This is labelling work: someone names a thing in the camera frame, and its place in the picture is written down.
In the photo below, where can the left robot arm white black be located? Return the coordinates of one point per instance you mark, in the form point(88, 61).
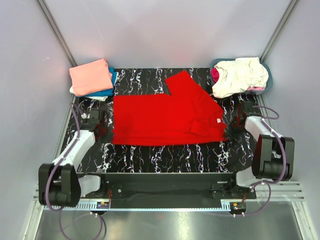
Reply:
point(58, 183)

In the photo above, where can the folded blue t shirt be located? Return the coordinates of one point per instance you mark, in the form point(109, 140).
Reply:
point(109, 90)

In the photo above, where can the aluminium corner post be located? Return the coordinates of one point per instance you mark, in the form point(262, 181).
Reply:
point(56, 31)
point(279, 27)

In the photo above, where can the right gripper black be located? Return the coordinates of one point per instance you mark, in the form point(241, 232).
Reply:
point(229, 135)

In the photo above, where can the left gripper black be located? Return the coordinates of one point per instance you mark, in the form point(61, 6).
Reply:
point(109, 137)

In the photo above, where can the right aluminium corner post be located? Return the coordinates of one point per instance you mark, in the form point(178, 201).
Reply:
point(279, 27)

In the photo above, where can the left aluminium corner post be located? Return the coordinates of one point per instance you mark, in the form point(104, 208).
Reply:
point(56, 31)

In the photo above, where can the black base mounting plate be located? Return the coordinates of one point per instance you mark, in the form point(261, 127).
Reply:
point(208, 185)

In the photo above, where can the red t shirt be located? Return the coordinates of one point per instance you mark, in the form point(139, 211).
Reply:
point(185, 115)

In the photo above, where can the black marbled table mat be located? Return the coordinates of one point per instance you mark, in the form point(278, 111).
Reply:
point(226, 156)

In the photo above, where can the cream crumpled t shirt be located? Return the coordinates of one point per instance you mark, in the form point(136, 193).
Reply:
point(240, 77)

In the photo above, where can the aluminium frame rail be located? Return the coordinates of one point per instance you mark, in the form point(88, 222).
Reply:
point(290, 190)

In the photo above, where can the folded pink t shirt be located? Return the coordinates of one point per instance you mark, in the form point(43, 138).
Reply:
point(90, 77)

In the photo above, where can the pink garment in basket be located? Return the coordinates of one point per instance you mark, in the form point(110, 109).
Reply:
point(255, 89)

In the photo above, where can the magenta garment in basket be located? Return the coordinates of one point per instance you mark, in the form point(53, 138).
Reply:
point(215, 74)

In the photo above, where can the slotted cable duct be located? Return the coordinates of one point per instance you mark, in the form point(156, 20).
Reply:
point(146, 206)

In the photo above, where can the folded white t shirt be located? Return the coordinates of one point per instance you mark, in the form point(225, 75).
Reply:
point(98, 98)

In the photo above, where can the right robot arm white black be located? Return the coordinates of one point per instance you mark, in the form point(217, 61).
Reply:
point(273, 158)

